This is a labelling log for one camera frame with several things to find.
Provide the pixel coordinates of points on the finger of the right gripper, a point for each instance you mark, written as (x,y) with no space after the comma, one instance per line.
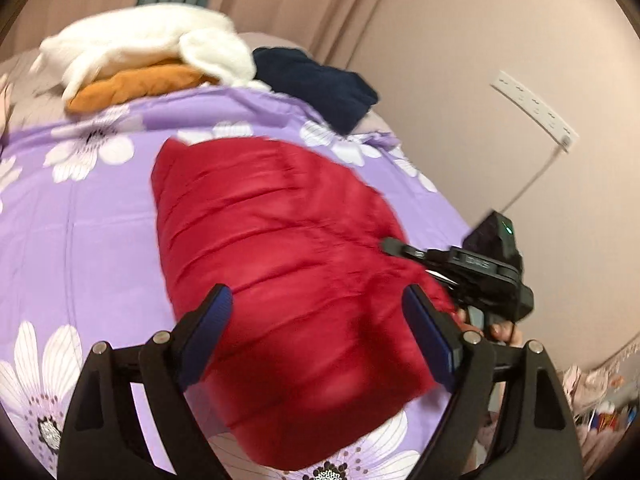
(397,248)

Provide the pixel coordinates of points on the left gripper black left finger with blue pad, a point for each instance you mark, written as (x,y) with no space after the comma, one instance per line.
(102,436)

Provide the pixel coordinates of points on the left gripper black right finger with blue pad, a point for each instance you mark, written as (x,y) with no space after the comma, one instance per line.
(535,436)

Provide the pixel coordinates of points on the red puffer jacket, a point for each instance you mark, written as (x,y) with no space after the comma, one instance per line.
(317,352)

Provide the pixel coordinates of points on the person's right hand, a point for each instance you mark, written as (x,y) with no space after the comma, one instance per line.
(505,332)

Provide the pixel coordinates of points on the navy folded garment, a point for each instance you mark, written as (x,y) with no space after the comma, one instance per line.
(341,97)

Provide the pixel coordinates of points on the purple floral bed sheet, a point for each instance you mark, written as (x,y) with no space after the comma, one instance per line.
(79,257)

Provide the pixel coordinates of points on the white power strip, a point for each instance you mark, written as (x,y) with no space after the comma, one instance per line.
(534,107)

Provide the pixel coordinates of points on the orange folded garment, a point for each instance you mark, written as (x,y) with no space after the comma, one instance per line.
(137,83)

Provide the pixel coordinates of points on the white fleece garment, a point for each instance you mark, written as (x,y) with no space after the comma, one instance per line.
(104,44)

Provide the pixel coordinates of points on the black tracker camera box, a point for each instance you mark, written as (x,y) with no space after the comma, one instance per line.
(494,238)

